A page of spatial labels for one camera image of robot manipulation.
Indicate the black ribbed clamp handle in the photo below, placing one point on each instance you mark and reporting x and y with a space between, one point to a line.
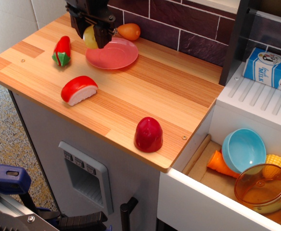
90 222

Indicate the transparent orange plastic cup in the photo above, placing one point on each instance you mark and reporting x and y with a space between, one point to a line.
259 194

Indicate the light blue plastic bowl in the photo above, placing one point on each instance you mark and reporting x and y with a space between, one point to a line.
242 149

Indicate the white toy sink basin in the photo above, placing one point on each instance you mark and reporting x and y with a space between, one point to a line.
193 197

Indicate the red white toy sushi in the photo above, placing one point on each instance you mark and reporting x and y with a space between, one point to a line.
78 89

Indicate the orange toy ice cream cone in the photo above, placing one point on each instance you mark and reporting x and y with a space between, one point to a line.
217 163

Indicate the red toy chili pepper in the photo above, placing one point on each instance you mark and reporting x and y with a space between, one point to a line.
62 51

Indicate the dark red toy fruit half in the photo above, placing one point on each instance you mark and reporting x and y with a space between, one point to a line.
148 135

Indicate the blue clamp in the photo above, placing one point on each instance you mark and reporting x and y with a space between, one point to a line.
14 180

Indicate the grey ice dispenser panel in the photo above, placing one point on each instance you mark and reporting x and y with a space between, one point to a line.
89 178

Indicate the blue white milk carton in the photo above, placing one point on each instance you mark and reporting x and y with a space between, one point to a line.
264 67

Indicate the pink plastic plate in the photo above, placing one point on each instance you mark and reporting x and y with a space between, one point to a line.
116 54

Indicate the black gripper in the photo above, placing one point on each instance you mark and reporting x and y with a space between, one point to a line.
85 13

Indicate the yellow toy corn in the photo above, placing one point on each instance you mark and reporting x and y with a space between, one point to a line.
272 166

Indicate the yellow toy potato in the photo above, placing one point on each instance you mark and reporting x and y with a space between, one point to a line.
89 38

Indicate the black cabinet door handle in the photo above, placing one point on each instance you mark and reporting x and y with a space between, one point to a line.
125 211

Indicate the white dish drying rack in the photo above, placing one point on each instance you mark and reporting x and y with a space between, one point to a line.
251 99

